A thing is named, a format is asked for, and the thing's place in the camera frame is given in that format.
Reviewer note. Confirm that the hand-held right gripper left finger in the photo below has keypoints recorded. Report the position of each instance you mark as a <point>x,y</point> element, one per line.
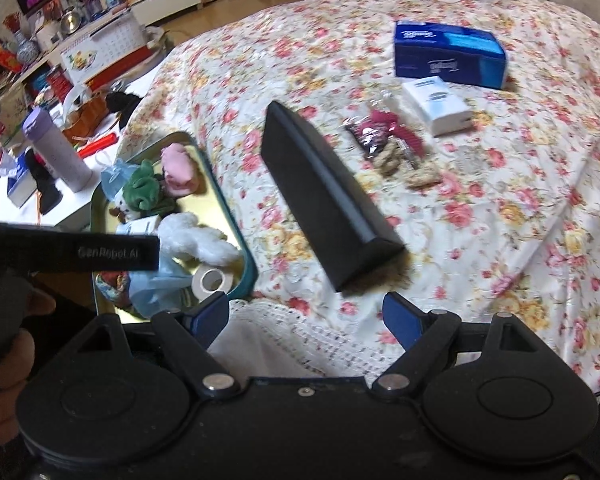
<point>211,315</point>

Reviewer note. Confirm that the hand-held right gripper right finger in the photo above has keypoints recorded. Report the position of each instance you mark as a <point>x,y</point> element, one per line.
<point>399,317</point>

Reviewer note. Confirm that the white tape roll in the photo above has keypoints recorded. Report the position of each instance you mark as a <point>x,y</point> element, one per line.
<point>195,287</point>

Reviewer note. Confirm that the light blue plastic bag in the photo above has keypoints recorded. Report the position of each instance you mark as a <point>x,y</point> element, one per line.
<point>155,282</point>

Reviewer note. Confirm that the white plush toy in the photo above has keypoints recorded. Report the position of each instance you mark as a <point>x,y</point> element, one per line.
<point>190,237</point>

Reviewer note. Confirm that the green plush toy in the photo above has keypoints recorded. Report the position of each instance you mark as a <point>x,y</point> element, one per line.
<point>142,187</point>

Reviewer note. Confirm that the gold metal tray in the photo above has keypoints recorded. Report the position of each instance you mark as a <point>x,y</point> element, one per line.
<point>215,200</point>

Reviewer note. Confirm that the pink plush toy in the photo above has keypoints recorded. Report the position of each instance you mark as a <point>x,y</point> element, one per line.
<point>180,170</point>

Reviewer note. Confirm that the black triangular case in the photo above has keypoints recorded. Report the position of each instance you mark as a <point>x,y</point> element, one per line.
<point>325,195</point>

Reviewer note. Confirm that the person's left hand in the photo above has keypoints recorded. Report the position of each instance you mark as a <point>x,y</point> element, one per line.
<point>15,360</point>

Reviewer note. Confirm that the colourful patterned pouch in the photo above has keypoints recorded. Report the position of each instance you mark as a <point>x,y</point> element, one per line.
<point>111,285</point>

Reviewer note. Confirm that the small white bear toy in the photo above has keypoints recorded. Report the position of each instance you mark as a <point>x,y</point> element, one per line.
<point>122,206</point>

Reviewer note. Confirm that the black fabric piece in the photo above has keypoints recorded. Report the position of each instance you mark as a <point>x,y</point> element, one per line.
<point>45,185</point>

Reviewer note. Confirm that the small white carton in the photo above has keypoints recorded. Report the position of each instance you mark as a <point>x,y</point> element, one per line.
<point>140,227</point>

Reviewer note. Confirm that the white lace cloth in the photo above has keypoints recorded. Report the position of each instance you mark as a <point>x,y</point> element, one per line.
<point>290,340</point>

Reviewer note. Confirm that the small blue tissue pack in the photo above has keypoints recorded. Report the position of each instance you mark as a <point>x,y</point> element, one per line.
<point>17,186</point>

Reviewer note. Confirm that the blue face mask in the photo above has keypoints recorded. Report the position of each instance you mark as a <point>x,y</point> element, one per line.
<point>112,175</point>

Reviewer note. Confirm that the lavender bottle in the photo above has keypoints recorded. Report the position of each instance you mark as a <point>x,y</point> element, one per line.
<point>55,152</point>

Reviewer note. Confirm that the red plastic tube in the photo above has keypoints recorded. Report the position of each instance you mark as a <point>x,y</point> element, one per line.
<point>97,144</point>

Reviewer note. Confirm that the black knit cloth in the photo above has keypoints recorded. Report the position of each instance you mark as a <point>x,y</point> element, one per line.
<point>122,102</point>

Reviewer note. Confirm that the dark red snack packet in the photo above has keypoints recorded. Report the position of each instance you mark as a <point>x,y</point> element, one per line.
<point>375,132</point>

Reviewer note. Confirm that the red packets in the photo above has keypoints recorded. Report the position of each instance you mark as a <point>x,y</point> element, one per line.
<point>2,57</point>

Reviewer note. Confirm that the patterned vase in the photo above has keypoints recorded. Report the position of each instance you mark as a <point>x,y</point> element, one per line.
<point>25,49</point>

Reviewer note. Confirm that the desk calendar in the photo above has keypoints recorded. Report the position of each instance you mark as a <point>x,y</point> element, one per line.
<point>110,45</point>

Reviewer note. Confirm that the white box with blue print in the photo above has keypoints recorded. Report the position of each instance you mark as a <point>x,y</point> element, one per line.
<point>435,105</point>

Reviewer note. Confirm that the clear plastic wrapper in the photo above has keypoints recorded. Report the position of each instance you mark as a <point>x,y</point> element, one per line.
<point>387,100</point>

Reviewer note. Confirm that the steel pot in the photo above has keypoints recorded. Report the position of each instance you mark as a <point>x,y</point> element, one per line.
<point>72,21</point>

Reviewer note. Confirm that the blue tissue box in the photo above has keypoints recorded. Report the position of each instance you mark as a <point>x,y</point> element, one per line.
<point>445,60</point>

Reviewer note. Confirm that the white television stand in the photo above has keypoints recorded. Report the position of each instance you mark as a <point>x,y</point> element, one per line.
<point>170,5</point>

